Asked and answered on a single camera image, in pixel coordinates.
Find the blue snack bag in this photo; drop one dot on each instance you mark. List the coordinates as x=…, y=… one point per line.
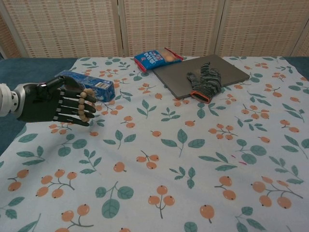
x=147, y=59

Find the bamboo folding screen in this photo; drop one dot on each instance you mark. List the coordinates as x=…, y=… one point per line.
x=154, y=26

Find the long blue carton box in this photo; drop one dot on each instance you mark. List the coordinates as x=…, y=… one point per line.
x=96, y=84

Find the floral patterned cloth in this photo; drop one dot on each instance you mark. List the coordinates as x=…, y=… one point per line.
x=154, y=157

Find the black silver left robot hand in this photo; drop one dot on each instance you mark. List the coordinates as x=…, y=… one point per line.
x=41, y=106

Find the silver closed laptop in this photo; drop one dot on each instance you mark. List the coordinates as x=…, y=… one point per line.
x=173, y=77

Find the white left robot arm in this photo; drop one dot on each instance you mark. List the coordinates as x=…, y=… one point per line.
x=6, y=101

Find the grey knit work glove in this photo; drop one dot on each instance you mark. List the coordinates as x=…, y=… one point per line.
x=207, y=82

